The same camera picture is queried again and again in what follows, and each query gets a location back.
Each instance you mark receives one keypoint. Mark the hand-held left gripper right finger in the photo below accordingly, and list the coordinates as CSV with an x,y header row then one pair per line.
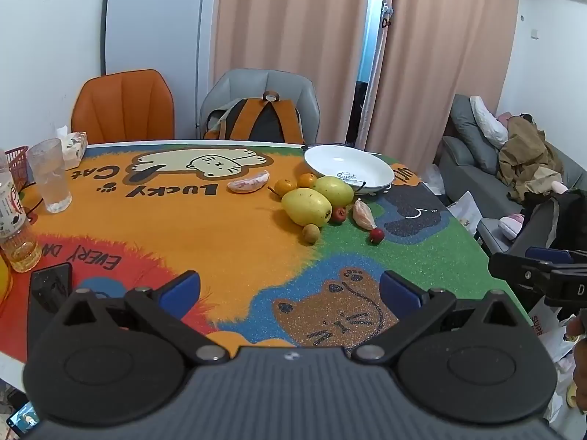
x,y
400,292

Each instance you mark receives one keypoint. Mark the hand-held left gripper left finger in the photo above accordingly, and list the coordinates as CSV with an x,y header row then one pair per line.
x,y
179,292

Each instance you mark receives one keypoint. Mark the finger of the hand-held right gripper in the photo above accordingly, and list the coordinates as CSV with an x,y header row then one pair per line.
x,y
550,255
518,268

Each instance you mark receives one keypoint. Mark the small red fruit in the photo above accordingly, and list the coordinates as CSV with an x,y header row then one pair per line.
x,y
339,214
376,235

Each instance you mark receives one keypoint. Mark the thick peeled pomelo segment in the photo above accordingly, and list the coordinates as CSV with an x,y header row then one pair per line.
x,y
364,214

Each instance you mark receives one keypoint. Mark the small brown kiwi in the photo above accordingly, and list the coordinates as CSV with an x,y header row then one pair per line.
x,y
310,233

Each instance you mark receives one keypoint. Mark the slim peeled pomelo segment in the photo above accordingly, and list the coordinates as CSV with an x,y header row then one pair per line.
x,y
249,182

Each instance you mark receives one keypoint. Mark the white ceramic bowl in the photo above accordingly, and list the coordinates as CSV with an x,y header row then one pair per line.
x,y
348,165

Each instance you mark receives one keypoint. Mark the orange tangerine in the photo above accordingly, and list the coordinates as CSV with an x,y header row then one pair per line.
x,y
285,186
307,179

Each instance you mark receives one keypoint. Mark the person's right hand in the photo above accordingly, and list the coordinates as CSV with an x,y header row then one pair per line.
x,y
581,362

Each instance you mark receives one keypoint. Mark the black bag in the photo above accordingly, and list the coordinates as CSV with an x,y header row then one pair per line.
x,y
564,220

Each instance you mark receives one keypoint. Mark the pink plush item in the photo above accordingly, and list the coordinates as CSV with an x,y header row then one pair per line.
x,y
511,225

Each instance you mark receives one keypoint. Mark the white bag with red print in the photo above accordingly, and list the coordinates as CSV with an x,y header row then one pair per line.
x,y
552,334

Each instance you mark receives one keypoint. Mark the colourful cat print table mat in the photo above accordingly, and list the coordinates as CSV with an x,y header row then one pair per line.
x,y
206,238

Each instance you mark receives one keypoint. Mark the white plastic bag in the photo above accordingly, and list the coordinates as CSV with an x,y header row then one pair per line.
x,y
432,179
465,213

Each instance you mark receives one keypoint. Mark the brown jacket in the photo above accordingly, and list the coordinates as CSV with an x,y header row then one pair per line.
x,y
527,156

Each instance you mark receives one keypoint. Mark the grey sofa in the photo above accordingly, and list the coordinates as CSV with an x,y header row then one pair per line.
x,y
467,165

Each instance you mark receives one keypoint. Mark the black smartphone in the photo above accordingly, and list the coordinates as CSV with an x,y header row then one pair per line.
x,y
50,286

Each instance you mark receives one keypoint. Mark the white pillow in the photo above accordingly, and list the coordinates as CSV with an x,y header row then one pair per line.
x,y
488,121

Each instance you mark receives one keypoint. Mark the clear plastic cup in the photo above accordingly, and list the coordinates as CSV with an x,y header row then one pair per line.
x,y
49,178

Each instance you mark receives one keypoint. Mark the yellow object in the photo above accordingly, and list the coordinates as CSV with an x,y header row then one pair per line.
x,y
4,282

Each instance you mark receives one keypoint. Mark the floral tissue pack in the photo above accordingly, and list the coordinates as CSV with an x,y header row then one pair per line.
x,y
73,149

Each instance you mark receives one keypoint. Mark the clear plastic bottle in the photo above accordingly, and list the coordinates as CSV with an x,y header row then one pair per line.
x,y
11,220

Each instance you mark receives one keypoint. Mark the orange and black backpack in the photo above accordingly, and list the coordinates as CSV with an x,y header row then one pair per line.
x,y
261,119

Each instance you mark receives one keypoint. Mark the orange chair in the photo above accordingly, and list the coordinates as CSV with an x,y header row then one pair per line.
x,y
121,107

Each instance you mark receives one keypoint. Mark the smartphone with lit screen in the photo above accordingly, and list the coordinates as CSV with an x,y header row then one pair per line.
x,y
22,418

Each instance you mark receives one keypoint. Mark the red plastic basket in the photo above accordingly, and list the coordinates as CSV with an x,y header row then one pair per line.
x,y
16,160

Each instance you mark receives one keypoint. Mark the narrow pink curtain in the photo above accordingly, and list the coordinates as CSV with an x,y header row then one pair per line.
x,y
440,55

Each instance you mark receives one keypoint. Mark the grey chair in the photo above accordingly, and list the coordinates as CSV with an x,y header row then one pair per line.
x,y
293,87

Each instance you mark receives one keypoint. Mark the white refrigerator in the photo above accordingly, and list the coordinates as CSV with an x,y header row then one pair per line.
x,y
156,23

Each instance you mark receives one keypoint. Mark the small hanging bow ornament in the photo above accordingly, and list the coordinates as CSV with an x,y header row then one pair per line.
x,y
387,13

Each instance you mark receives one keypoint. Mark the wide pink curtain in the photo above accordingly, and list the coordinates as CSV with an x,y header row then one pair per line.
x,y
293,23

